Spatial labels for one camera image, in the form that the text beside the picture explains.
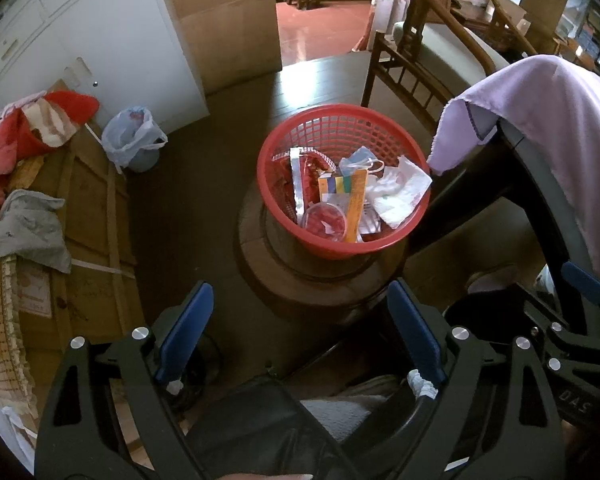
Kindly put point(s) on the open cardboard box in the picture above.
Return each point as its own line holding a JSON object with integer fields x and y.
{"x": 511, "y": 15}

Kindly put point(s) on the person's white shoe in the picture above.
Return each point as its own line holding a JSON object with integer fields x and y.
{"x": 340, "y": 410}

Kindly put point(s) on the red plastic basket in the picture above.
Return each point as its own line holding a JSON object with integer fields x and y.
{"x": 330, "y": 120}

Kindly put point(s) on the cluttered storage shelf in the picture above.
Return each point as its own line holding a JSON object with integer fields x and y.
{"x": 585, "y": 25}

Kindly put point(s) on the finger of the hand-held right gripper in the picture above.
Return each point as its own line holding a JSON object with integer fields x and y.
{"x": 540, "y": 305}
{"x": 585, "y": 282}

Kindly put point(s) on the bin with plastic liner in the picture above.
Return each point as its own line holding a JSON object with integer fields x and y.
{"x": 132, "y": 137}

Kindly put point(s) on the woven mat with lace trim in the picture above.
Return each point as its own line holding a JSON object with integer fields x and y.
{"x": 5, "y": 360}

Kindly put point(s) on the large flat cardboard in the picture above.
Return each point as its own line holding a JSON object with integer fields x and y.
{"x": 90, "y": 200}

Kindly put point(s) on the purple printed tablecloth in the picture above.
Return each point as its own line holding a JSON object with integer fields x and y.
{"x": 555, "y": 110}

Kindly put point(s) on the white cabinet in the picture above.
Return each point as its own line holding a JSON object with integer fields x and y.
{"x": 105, "y": 35}

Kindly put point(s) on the grey cloth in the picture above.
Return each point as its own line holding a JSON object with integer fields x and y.
{"x": 25, "y": 225}

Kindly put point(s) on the clear red-printed wrapper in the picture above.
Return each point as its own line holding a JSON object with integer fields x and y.
{"x": 370, "y": 221}

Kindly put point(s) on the red foil snack wrapper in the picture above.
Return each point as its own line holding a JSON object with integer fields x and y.
{"x": 307, "y": 180}

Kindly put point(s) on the white tissue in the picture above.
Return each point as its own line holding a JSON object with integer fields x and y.
{"x": 397, "y": 195}

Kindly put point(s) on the round-backed wooden chair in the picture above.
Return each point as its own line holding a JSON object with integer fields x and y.
{"x": 430, "y": 5}

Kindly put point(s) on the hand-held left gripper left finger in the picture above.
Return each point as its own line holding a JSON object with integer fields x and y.
{"x": 187, "y": 332}

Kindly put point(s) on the blue face mask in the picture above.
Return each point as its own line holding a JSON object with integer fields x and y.
{"x": 360, "y": 162}

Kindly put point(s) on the orange striped packet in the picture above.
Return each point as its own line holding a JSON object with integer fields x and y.
{"x": 355, "y": 205}

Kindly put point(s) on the red patterned cloth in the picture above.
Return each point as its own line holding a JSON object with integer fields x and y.
{"x": 65, "y": 107}

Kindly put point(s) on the round wooden stool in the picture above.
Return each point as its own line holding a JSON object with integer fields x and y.
{"x": 280, "y": 280}

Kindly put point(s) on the person's dark trouser leg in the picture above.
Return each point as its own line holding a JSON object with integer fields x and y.
{"x": 260, "y": 435}

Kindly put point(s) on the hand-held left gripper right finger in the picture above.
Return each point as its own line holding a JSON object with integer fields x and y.
{"x": 415, "y": 332}

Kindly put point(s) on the red jelly cup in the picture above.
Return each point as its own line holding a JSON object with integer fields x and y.
{"x": 322, "y": 220}

